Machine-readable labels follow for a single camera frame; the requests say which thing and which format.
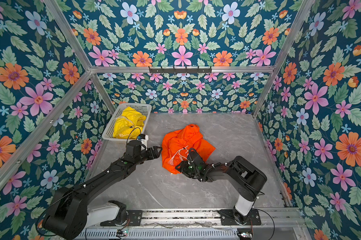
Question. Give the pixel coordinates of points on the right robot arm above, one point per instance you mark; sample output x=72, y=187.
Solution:
x=246, y=178

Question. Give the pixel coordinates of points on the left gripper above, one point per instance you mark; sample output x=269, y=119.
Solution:
x=151, y=156

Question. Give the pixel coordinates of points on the aluminium frame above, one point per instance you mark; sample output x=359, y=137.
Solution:
x=91, y=72

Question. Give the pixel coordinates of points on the black hook rail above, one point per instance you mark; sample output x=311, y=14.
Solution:
x=179, y=70

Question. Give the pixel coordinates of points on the white vented cable duct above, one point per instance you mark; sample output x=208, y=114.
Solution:
x=159, y=234

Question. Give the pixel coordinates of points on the aluminium mounting rail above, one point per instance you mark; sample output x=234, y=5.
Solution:
x=215, y=218

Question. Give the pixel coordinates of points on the orange shorts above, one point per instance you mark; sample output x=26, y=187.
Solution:
x=175, y=147

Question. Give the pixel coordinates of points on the yellow shorts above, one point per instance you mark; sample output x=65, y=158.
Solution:
x=129, y=125

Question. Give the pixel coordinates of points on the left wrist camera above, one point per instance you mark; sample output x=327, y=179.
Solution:
x=143, y=141

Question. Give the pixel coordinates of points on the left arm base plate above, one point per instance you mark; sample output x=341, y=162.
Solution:
x=125, y=218

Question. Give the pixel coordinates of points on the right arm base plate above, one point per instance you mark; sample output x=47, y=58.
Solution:
x=233, y=217

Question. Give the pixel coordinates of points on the white plastic basket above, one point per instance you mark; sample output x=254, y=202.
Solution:
x=145, y=109

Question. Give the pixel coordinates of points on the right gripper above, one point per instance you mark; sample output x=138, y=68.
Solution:
x=183, y=168

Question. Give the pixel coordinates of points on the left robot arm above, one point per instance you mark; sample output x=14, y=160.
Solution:
x=68, y=213

